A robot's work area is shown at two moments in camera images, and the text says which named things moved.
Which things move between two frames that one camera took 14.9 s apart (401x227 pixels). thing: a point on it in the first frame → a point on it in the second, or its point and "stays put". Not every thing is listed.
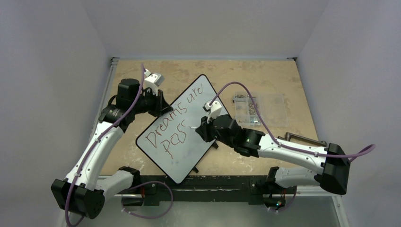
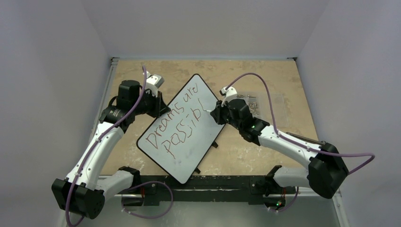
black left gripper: (161, 107) stays put
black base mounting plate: (155, 189) stays put
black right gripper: (207, 130) → (223, 112)
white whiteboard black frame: (172, 141) stays put
